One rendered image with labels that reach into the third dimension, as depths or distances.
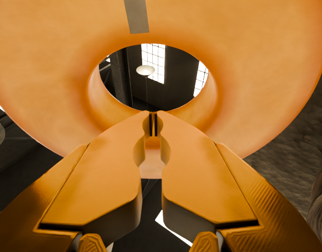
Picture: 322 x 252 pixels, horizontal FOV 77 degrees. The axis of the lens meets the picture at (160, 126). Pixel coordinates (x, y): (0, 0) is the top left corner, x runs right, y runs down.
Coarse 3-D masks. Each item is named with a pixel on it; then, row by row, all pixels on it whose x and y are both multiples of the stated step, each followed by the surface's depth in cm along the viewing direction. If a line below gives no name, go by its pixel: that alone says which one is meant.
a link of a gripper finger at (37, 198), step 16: (80, 144) 9; (64, 160) 8; (48, 176) 7; (64, 176) 7; (32, 192) 7; (48, 192) 7; (16, 208) 6; (32, 208) 6; (48, 208) 6; (0, 224) 6; (16, 224) 6; (32, 224) 6; (0, 240) 5; (16, 240) 5; (32, 240) 5; (48, 240) 5; (64, 240) 5
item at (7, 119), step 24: (0, 120) 944; (0, 144) 848; (24, 144) 850; (0, 168) 750; (24, 168) 772; (48, 168) 773; (0, 192) 705; (144, 192) 696; (144, 216) 658; (120, 240) 609; (144, 240) 610; (168, 240) 611
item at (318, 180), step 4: (320, 172) 41; (316, 176) 42; (320, 176) 41; (316, 180) 42; (320, 180) 42; (312, 184) 44; (316, 184) 43; (312, 188) 44; (316, 188) 43; (312, 192) 45; (316, 192) 44; (312, 196) 45; (312, 200) 46
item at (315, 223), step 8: (320, 184) 42; (320, 192) 36; (320, 200) 37; (312, 208) 39; (320, 208) 38; (312, 216) 40; (320, 216) 39; (312, 224) 41; (320, 224) 40; (320, 232) 41; (320, 240) 43
